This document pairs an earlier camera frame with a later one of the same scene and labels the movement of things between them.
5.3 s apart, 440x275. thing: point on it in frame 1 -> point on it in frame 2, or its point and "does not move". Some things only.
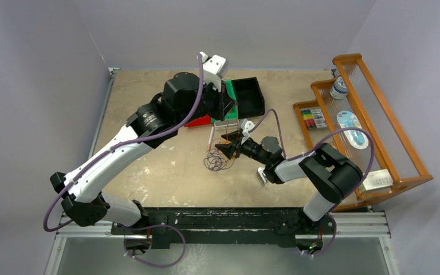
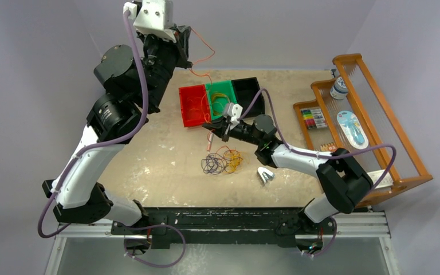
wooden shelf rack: x=352 y=116 does not move
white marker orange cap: x=211 y=138 does not move
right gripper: x=228 y=150 -> x=222 y=130
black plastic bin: x=250 y=98 does not move
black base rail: x=167 y=227 does not move
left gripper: x=223 y=102 -> x=180 y=48
